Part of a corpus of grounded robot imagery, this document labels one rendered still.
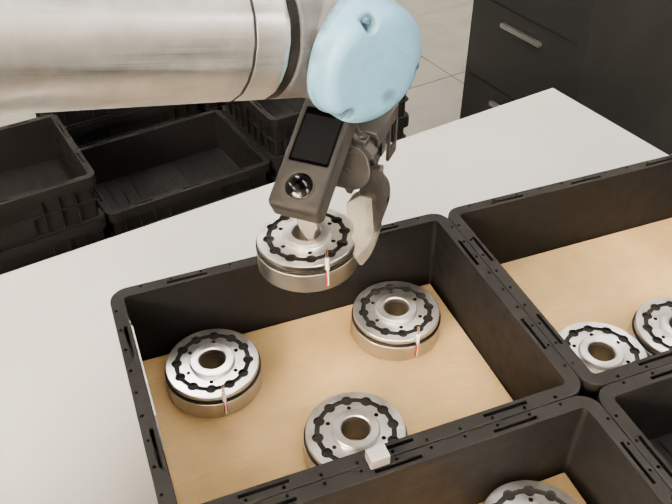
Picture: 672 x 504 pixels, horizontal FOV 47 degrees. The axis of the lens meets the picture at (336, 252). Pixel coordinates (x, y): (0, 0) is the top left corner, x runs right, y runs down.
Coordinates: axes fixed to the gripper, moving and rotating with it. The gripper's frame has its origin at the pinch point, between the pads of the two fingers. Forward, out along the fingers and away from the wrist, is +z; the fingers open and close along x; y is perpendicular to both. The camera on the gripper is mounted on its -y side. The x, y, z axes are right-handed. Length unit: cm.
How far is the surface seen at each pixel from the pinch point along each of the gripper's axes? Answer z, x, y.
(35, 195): 40, 80, 39
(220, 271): 6.6, 13.5, -0.5
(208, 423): 16.6, 9.4, -12.7
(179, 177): 61, 75, 81
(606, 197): 9.8, -24.4, 34.4
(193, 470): 16.7, 8.0, -18.3
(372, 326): 13.7, -2.7, 4.5
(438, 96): 99, 42, 214
